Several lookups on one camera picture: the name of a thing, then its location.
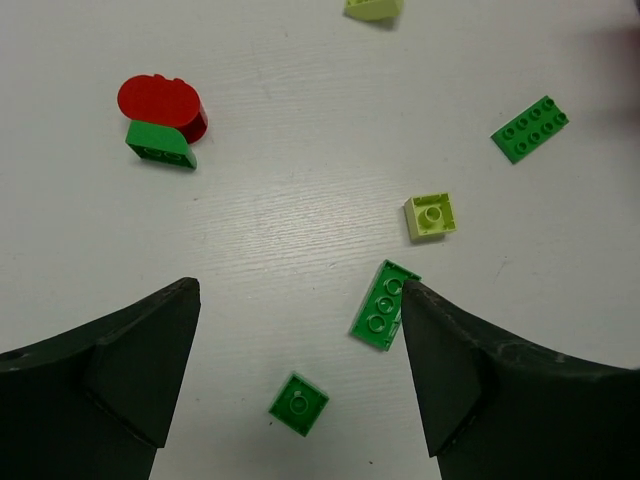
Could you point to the red oval lego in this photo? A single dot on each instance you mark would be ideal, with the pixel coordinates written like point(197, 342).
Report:
point(167, 102)

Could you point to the green eight-stud lego plate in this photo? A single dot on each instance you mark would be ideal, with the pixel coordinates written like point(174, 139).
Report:
point(529, 130)

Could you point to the light green square lego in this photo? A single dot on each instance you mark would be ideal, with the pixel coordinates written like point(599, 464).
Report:
point(429, 216)

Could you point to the light green sloped lego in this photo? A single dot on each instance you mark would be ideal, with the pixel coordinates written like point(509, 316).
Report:
point(373, 10)

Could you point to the green upturned long lego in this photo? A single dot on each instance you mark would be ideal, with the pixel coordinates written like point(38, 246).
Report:
point(379, 317)

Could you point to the green upturned square lego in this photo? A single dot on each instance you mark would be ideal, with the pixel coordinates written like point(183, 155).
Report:
point(298, 404)

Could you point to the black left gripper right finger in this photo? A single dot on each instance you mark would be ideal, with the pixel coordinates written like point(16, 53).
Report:
point(494, 405)

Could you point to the green curved lego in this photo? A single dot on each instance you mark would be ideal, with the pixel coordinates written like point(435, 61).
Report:
point(161, 144)

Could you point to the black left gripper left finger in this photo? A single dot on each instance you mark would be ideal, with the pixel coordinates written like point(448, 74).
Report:
point(97, 401)

